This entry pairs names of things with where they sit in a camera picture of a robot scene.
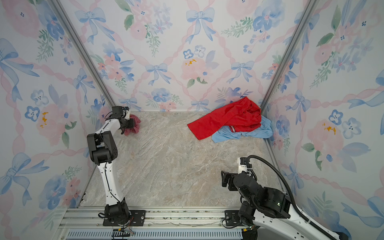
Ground maroon pink cloth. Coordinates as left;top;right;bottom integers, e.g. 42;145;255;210
124;115;141;136

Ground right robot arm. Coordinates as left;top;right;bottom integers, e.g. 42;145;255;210
221;171;349;240

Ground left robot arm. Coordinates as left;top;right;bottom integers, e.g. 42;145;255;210
87;106;135;227

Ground light blue cloth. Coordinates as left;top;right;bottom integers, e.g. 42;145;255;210
211;115;274;143

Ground red cloth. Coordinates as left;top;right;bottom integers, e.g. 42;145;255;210
188;97;262;140

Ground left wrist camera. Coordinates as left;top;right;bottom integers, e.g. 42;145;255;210
110;106;130;120

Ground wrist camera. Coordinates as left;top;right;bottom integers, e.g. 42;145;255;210
238;157;252;176
110;106;130;120

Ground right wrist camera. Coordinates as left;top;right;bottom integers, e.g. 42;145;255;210
238;157;252;176

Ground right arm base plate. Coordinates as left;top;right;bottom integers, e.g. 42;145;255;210
223;210;243;228

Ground left corner aluminium post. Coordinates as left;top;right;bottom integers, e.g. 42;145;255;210
48;0;116;107

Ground corner aluminium post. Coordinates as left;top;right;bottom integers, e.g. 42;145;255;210
48;0;116;107
261;0;318;116

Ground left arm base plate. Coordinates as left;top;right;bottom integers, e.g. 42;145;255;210
103;210;146;227

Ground aluminium mounting rail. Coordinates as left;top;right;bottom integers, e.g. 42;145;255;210
50;205;316;240

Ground right corner aluminium post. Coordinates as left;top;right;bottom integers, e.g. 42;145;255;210
261;0;318;116

